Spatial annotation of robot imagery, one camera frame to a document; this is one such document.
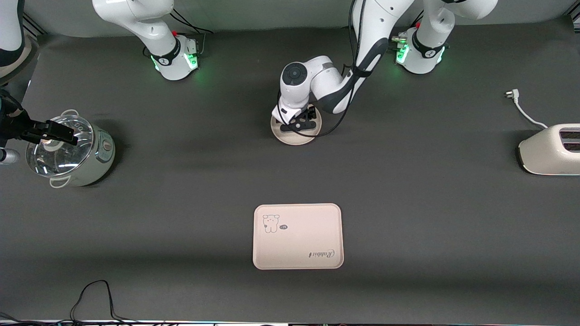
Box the white two-slot toaster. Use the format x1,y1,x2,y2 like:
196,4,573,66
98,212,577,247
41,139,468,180
518,123,580,176

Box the glass pot lid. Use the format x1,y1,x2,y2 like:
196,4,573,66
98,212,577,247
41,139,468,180
26,115,95,177

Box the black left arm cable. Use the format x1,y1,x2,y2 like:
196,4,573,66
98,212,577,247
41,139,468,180
276,0,368,139

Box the black right base cables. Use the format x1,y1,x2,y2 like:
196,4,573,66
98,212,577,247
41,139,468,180
169,8,214,58

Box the beige rectangular tray rabbit print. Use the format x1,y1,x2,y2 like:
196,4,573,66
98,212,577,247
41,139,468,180
252,203,344,270

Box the white toaster power cable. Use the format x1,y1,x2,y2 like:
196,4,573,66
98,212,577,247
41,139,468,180
505,89,549,129

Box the beige round stand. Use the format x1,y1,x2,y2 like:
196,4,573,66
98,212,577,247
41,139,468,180
0,35,40,86

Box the aluminium frame rail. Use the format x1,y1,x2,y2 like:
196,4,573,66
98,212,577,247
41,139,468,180
22,13,48,38

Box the black left base cables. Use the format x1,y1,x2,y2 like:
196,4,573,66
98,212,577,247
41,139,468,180
390,10,425,50

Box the black base cables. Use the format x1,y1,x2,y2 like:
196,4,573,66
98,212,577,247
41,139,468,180
390,10,425,50
169,8,214,58

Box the pale green electric pot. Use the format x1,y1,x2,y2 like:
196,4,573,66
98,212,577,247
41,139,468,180
26,109,116,188

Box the thin black cable loop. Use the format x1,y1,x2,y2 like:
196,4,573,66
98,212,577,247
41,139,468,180
68,279,142,325

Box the round beige plate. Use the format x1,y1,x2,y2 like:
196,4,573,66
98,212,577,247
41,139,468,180
271,105,323,146

